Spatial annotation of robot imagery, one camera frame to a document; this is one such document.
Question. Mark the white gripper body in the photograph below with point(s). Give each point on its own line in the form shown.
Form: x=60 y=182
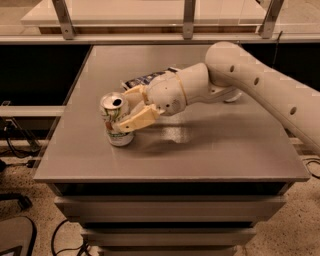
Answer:
x=165 y=92

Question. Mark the blue chip bag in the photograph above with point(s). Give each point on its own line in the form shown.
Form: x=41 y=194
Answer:
x=147 y=79

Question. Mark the grey drawer cabinet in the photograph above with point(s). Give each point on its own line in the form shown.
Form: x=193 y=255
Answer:
x=194 y=184

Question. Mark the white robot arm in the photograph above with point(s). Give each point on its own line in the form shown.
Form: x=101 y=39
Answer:
x=227 y=69

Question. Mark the metal bracket post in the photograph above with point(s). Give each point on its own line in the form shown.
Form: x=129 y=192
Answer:
x=64 y=19
x=267 y=28
x=188 y=19

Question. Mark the black chair base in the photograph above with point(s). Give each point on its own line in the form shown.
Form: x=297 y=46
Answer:
x=17 y=236

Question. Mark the middle metal bracket post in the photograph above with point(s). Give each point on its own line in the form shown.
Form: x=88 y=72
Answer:
x=188 y=19

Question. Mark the clear plastic water bottle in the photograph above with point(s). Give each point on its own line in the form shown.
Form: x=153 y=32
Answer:
x=234 y=97

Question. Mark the left metal bracket post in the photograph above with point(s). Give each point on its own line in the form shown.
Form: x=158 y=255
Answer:
x=64 y=19

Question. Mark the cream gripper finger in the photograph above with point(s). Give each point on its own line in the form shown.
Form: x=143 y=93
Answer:
x=140 y=117
x=136 y=96

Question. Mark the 7up soda can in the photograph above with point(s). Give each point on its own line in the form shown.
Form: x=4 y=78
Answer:
x=114 y=106

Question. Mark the right metal bracket post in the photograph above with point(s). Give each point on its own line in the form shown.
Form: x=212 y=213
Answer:
x=267 y=28

